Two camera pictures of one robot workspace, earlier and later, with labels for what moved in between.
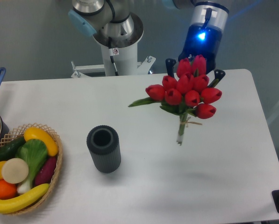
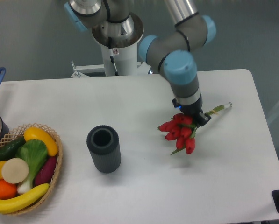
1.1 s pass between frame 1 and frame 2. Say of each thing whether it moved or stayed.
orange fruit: stayed
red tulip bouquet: moved
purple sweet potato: stayed
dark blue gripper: moved
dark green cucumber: stayed
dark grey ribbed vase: stayed
